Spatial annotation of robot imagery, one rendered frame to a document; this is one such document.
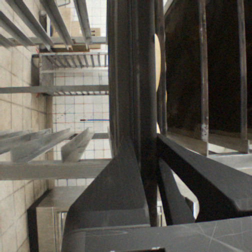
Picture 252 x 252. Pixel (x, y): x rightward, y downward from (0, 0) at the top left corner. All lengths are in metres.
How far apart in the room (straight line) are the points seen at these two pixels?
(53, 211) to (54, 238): 0.32
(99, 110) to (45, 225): 1.85
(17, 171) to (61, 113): 3.11
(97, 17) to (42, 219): 3.15
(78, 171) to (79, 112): 3.08
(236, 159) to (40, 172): 0.37
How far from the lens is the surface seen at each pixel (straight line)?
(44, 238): 2.79
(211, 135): 0.60
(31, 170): 0.41
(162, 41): 0.44
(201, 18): 0.49
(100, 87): 1.01
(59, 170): 0.39
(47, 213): 2.66
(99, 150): 3.43
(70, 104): 3.49
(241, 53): 0.51
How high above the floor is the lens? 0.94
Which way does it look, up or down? 6 degrees up
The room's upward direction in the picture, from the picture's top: 88 degrees clockwise
